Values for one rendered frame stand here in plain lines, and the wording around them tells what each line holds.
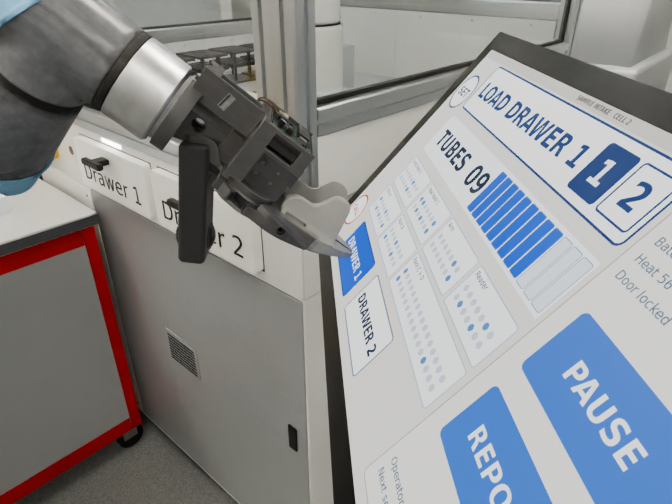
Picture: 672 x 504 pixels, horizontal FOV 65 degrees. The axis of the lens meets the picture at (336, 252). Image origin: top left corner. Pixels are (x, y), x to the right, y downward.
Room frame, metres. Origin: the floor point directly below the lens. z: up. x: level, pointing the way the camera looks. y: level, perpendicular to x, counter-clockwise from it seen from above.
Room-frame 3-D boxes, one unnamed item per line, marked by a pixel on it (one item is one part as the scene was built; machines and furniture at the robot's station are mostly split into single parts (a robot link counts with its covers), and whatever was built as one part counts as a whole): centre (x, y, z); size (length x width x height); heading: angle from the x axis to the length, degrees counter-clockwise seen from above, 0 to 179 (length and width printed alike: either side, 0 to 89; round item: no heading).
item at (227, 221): (0.84, 0.23, 0.87); 0.29 x 0.02 x 0.11; 48
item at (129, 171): (1.05, 0.46, 0.87); 0.29 x 0.02 x 0.11; 48
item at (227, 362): (1.37, 0.11, 0.40); 1.03 x 0.95 x 0.80; 48
